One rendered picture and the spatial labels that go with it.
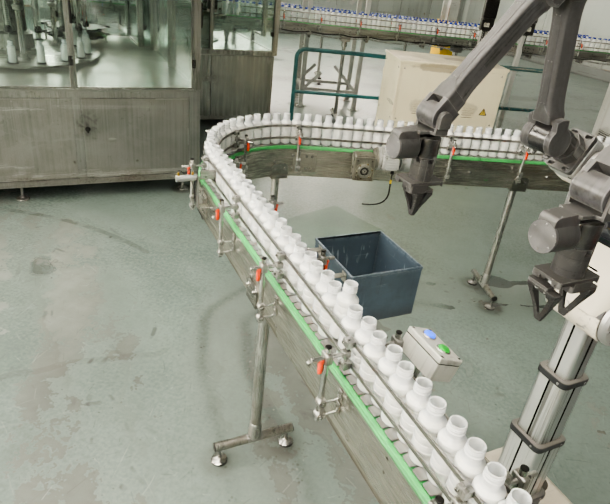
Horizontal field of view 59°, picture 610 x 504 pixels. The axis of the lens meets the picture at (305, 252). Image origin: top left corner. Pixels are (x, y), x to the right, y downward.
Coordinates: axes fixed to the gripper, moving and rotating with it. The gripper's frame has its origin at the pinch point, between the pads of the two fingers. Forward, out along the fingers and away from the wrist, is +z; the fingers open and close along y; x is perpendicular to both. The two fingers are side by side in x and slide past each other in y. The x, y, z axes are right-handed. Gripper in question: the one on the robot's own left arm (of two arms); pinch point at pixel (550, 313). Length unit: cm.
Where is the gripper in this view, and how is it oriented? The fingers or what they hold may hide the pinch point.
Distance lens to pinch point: 112.0
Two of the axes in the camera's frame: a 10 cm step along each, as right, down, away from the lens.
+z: -1.1, 8.8, 4.7
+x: -4.1, -4.7, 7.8
